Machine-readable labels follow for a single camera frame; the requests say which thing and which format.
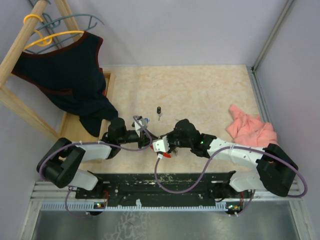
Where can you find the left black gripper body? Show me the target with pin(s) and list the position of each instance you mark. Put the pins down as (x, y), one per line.
(141, 139)

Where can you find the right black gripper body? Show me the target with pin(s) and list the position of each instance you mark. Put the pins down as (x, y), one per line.
(175, 141)

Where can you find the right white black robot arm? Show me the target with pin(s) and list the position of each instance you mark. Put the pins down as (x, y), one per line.
(270, 167)

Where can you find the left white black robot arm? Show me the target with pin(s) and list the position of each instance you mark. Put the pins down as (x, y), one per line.
(61, 163)

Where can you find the black tag key upper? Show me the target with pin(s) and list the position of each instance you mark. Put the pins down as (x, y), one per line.
(159, 112)

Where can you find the pink cloth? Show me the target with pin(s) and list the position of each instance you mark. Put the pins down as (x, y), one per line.
(249, 130)

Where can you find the dark navy vest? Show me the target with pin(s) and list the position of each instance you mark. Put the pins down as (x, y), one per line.
(72, 80)

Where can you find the yellow plastic hanger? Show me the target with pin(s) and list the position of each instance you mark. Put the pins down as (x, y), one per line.
(44, 41)

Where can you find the teal plastic hanger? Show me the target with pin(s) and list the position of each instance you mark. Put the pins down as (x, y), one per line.
(71, 24)

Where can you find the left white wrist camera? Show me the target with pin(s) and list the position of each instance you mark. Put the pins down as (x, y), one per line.
(140, 123)

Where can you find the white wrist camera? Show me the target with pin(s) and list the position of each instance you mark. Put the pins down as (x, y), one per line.
(140, 123)
(161, 145)

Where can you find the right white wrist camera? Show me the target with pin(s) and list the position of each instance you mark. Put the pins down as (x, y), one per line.
(161, 145)

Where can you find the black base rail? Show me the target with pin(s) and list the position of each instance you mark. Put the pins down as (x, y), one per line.
(163, 189)

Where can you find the wooden tray frame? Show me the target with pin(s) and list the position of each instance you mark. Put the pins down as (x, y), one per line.
(71, 127)

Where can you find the aluminium frame post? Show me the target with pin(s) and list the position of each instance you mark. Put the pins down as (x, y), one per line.
(273, 34)

